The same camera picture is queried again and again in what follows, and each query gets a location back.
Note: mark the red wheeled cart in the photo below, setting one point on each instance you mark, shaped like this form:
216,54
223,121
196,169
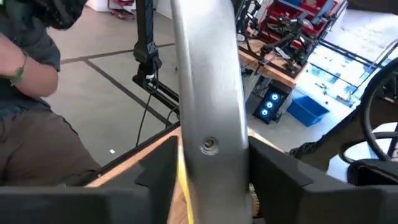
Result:
122,11

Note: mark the red bin shelf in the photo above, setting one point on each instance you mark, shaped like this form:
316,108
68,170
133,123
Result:
311,21

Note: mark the black metal rig frame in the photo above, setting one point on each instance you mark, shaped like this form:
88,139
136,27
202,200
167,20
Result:
161,96

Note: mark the wooden workbench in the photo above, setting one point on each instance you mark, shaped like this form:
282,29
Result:
273,70

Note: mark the person's forearm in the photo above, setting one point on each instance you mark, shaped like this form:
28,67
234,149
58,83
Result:
40,77

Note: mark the person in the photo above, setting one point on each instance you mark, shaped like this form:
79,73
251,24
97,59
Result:
40,146

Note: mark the green wristband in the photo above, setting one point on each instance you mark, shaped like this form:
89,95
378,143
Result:
19,73

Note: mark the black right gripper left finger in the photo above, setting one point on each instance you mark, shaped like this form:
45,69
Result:
93,205

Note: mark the blue plastic bin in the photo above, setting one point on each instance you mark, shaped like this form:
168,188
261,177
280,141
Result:
306,110

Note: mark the computer tower with blue lights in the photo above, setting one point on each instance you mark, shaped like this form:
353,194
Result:
270,104

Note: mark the grey metal utility knife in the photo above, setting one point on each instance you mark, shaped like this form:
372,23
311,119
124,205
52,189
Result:
211,93

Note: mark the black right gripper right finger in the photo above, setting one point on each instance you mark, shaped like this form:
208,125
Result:
311,205

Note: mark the black equipment on workbench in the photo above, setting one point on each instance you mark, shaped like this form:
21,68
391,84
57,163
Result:
280,40

